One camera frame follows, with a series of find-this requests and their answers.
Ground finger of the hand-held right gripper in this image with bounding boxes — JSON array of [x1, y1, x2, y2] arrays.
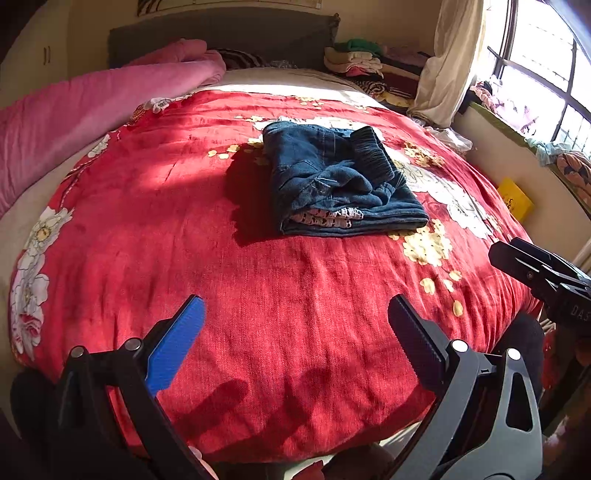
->
[[488, 241, 563, 296], [509, 237, 591, 283]]

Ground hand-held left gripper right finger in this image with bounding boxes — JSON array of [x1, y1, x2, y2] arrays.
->
[[385, 294, 543, 480]]

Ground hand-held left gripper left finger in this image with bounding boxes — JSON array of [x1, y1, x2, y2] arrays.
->
[[58, 294, 218, 480]]

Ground blue denim pants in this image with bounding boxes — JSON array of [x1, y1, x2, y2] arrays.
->
[[262, 121, 430, 237]]

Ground yellow box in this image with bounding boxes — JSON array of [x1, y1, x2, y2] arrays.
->
[[498, 178, 535, 219]]

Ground person's leg in dark trousers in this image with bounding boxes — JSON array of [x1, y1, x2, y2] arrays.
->
[[496, 314, 546, 402]]

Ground red floral blanket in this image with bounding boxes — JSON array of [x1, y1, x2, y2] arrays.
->
[[9, 90, 543, 462]]

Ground floral cushion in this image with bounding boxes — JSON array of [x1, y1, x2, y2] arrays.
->
[[556, 151, 591, 205]]

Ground light blue cloth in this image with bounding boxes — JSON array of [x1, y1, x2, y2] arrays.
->
[[526, 138, 573, 165]]

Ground white crumpled cloth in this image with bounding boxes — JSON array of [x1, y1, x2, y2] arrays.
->
[[425, 124, 475, 154]]

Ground pink clothing on sill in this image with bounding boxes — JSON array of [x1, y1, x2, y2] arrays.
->
[[475, 82, 540, 134]]

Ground cream curtain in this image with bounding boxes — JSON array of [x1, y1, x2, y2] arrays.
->
[[409, 0, 491, 128]]

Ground stack of folded clothes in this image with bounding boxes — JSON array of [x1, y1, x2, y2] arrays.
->
[[323, 38, 432, 109]]

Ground pink quilt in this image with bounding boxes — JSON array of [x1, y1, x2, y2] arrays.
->
[[0, 39, 227, 217]]

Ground zebra striped pillow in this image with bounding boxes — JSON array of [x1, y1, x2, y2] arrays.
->
[[219, 50, 283, 70]]

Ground grey headboard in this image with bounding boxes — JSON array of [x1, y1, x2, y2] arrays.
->
[[108, 14, 341, 72]]

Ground window with dark frame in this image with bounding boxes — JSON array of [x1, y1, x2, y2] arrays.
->
[[480, 0, 591, 153]]

